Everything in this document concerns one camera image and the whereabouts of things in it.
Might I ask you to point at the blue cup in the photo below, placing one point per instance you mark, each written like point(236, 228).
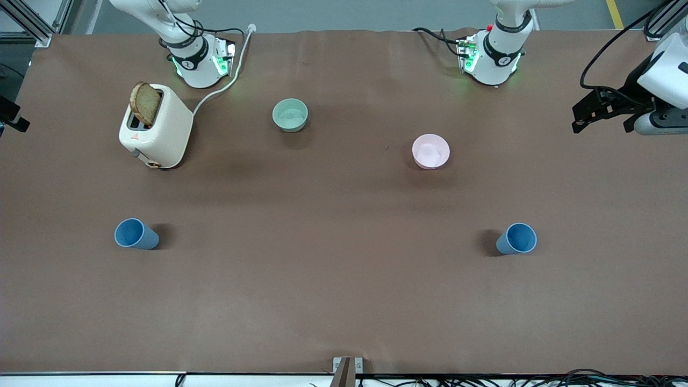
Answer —
point(131, 234)
point(518, 239)

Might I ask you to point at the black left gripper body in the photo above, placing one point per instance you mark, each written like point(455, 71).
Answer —
point(632, 92)

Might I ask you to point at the brown table cover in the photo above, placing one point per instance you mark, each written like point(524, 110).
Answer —
point(344, 295)

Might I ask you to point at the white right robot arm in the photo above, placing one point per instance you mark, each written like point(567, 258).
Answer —
point(199, 75)

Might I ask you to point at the green bowl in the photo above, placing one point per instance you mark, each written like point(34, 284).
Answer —
point(290, 115)

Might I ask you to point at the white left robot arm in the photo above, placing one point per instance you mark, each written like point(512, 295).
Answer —
point(494, 64)

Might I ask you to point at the cream toaster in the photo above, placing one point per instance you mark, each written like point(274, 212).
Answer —
point(166, 134)

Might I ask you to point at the metal table bracket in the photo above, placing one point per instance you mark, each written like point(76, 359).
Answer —
point(346, 371)

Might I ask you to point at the brown toast slice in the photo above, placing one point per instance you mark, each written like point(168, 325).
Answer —
point(145, 105)

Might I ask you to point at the green-lit base connector plate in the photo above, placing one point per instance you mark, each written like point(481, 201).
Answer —
point(467, 54)
point(223, 59)

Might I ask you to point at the pink bowl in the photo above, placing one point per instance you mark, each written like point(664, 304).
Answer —
point(431, 152)

